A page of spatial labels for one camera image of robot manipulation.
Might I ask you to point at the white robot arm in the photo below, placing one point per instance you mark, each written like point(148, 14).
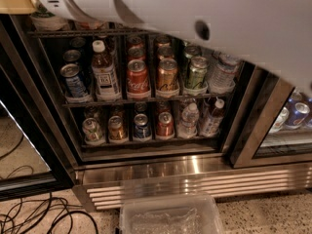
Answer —
point(274, 34)

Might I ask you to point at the blue pepsi can middle shelf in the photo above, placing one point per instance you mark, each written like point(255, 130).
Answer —
point(74, 80)

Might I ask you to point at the red coca-cola can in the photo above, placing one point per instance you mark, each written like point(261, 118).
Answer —
point(137, 77)

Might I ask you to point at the white green can bottom shelf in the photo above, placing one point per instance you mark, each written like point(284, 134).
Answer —
point(92, 130)

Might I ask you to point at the gold orange can bottom shelf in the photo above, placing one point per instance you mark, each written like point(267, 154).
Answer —
point(116, 128)

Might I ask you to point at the open fridge glass door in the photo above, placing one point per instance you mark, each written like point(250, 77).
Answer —
point(22, 100)

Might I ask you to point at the gold can middle shelf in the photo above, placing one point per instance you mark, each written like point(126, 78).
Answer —
point(167, 75)

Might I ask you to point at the blue can bottom shelf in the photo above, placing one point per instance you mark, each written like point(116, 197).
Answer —
point(142, 128)

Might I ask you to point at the green can middle shelf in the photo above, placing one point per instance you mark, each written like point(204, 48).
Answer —
point(196, 73)

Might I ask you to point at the red can bottom shelf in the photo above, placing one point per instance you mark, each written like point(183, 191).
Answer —
point(165, 124)

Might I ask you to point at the stainless fridge bottom grille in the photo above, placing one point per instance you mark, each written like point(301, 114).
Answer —
point(106, 187)

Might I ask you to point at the small water bottle bottom shelf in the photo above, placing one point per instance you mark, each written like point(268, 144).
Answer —
point(187, 126)

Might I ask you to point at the water bottle middle shelf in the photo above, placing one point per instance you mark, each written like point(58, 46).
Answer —
point(225, 70)

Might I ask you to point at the flavoured water bottle bottom shelf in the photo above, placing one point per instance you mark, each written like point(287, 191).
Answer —
point(212, 115)

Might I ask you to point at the blue can right fridge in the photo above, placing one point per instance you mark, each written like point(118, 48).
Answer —
point(298, 113)

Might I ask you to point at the iced tea bottle white cap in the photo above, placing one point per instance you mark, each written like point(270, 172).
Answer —
point(104, 70)

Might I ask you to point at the clear plastic bin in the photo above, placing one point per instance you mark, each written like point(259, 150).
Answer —
point(176, 214)

